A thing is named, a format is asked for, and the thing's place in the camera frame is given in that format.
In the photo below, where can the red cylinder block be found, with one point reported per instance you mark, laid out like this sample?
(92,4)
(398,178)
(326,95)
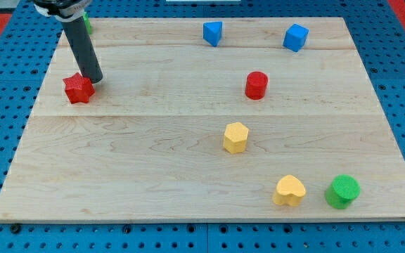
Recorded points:
(256,84)

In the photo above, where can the yellow heart block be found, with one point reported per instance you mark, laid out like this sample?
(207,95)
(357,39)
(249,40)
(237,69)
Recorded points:
(289,191)

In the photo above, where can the green cylinder block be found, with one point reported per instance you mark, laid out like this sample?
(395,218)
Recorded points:
(342,191)

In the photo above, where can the red star block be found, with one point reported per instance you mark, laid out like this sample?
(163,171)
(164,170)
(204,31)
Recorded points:
(78,89)

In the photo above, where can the green block behind arm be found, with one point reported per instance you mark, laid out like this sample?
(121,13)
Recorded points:
(87,22)

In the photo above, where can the blue cube block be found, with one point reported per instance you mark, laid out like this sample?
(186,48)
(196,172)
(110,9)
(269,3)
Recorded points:
(295,37)

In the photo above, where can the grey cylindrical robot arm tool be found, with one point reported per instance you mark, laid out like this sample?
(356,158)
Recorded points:
(70,13)

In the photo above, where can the blue triangular prism block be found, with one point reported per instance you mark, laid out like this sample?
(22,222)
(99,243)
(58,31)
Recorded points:
(212,32)

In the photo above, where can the yellow hexagon block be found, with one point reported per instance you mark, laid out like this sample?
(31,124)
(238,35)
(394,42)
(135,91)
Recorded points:
(235,137)

